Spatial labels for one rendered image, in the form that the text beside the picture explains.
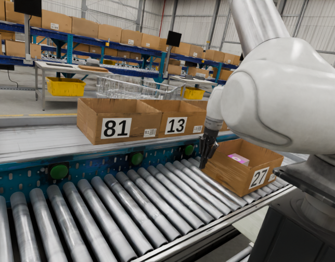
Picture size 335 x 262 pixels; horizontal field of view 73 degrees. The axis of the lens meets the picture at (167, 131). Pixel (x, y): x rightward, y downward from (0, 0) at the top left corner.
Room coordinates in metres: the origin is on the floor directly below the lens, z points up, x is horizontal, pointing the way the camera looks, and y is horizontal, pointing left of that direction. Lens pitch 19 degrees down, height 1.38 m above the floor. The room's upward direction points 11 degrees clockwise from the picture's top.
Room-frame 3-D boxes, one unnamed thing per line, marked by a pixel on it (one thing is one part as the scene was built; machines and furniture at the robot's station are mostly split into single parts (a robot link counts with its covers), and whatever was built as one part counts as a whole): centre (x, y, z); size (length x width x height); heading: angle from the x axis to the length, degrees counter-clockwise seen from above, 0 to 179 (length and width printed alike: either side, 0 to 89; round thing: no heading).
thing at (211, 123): (1.12, -0.22, 1.09); 0.09 x 0.09 x 0.06
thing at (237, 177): (1.25, -0.48, 0.83); 0.39 x 0.29 x 0.17; 133
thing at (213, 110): (1.12, -0.24, 1.19); 0.13 x 0.11 x 0.16; 102
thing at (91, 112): (1.25, 0.29, 0.96); 0.39 x 0.29 x 0.17; 131
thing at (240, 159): (1.32, -0.46, 0.79); 0.16 x 0.11 x 0.07; 137
